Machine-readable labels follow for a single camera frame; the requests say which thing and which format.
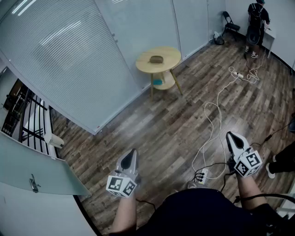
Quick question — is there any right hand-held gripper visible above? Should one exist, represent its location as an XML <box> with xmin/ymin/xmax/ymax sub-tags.
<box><xmin>226</xmin><ymin>131</ymin><xmax>263</xmax><ymax>177</ymax></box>

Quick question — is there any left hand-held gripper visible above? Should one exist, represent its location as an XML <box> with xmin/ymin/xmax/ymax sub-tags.
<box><xmin>106</xmin><ymin>148</ymin><xmax>142</xmax><ymax>198</ymax></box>

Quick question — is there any brown lumpy object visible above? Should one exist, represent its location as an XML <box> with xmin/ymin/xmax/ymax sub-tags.
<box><xmin>147</xmin><ymin>55</ymin><xmax>165</xmax><ymax>64</ymax></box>

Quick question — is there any person's left forearm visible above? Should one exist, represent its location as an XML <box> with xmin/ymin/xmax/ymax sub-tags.
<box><xmin>110</xmin><ymin>195</ymin><xmax>138</xmax><ymax>236</ymax></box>

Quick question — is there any person's right forearm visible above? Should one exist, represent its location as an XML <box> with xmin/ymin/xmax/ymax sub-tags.
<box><xmin>237</xmin><ymin>174</ymin><xmax>268</xmax><ymax>210</ymax></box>

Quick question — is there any white appliance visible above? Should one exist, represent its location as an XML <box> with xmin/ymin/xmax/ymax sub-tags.
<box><xmin>43</xmin><ymin>110</ymin><xmax>65</xmax><ymax>149</ymax></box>

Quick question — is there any person's dark shirt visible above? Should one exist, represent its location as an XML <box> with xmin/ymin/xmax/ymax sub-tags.
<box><xmin>136</xmin><ymin>188</ymin><xmax>295</xmax><ymax>236</ymax></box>

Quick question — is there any frosted glass door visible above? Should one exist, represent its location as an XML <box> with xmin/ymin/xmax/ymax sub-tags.
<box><xmin>0</xmin><ymin>131</ymin><xmax>92</xmax><ymax>197</ymax></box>

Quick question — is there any bag on floor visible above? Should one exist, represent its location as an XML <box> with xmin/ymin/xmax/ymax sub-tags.
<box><xmin>211</xmin><ymin>31</ymin><xmax>225</xmax><ymax>46</ymax></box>

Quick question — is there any black metal railing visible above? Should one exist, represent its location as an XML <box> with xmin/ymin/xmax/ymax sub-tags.
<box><xmin>1</xmin><ymin>87</ymin><xmax>51</xmax><ymax>155</ymax></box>

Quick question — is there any round wooden side table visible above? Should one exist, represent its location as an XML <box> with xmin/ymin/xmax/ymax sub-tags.
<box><xmin>135</xmin><ymin>46</ymin><xmax>184</xmax><ymax>99</ymax></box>

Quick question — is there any black folding chair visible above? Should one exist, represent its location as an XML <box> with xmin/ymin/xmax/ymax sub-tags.
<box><xmin>222</xmin><ymin>11</ymin><xmax>241</xmax><ymax>41</ymax></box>

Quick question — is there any long white extension cable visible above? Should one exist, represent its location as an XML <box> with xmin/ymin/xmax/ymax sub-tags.
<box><xmin>191</xmin><ymin>66</ymin><xmax>245</xmax><ymax>181</ymax></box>

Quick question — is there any black floor cable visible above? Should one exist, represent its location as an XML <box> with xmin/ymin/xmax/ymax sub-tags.
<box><xmin>250</xmin><ymin>124</ymin><xmax>291</xmax><ymax>148</ymax></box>

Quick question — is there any thin black cable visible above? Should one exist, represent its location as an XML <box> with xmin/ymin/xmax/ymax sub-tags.
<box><xmin>135</xmin><ymin>197</ymin><xmax>158</xmax><ymax>212</ymax></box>

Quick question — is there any thick black cable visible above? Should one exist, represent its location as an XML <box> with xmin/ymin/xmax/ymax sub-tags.
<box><xmin>220</xmin><ymin>172</ymin><xmax>295</xmax><ymax>205</ymax></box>

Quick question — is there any metal door handle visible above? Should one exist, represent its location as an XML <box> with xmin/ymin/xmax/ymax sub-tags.
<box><xmin>29</xmin><ymin>173</ymin><xmax>41</xmax><ymax>194</ymax></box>

